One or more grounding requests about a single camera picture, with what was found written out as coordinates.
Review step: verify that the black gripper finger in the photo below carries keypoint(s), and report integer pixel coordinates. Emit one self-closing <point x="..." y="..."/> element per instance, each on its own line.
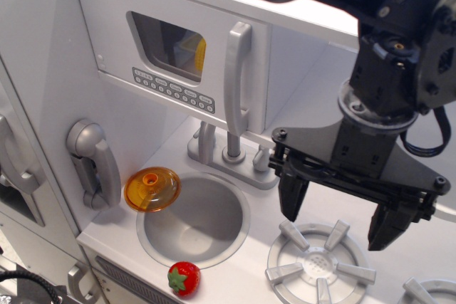
<point x="292" y="190"/>
<point x="388" y="224"/>

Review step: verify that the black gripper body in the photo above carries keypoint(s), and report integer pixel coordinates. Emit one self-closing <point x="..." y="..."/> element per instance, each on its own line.
<point x="373" y="167"/>

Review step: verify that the grey microwave door handle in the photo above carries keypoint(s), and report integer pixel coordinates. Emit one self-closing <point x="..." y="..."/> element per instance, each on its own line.
<point x="238" y="47"/>

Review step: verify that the white toy microwave door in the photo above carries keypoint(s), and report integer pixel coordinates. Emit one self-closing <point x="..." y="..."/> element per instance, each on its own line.
<point x="149" y="46"/>

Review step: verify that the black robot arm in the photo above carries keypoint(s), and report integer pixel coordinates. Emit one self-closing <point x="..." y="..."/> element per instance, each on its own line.
<point x="393" y="109"/>

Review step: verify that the grey toy faucet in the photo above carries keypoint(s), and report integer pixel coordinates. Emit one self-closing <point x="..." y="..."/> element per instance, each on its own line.
<point x="226" y="153"/>

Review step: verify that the grey stove burner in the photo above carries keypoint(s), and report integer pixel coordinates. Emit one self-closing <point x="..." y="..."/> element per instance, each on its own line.
<point x="430" y="291"/>
<point x="317" y="263"/>

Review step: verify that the grey metal sink bowl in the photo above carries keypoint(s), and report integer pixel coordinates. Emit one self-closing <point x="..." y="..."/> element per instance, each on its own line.
<point x="206" y="225"/>

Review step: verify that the red toy strawberry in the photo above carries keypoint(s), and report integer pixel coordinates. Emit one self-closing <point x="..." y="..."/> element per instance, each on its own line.
<point x="184" y="278"/>

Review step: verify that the orange transparent pot lid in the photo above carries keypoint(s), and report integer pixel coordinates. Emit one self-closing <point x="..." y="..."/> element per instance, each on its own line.
<point x="152" y="189"/>

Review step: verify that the yellow toy corn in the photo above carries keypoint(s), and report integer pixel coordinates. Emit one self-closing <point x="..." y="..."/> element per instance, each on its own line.
<point x="200" y="54"/>

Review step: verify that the white toy kitchen cabinet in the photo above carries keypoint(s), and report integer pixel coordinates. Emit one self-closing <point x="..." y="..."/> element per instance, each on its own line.
<point x="59" y="77"/>

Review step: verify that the grey toy telephone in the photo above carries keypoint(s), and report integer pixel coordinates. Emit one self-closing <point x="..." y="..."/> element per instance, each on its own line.
<point x="95" y="165"/>

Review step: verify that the grey oven door handle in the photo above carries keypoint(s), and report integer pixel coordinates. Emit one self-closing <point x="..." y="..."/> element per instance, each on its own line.
<point x="82" y="285"/>

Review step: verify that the grey fridge door handle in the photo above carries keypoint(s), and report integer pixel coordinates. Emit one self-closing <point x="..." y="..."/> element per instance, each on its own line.
<point x="19" y="165"/>

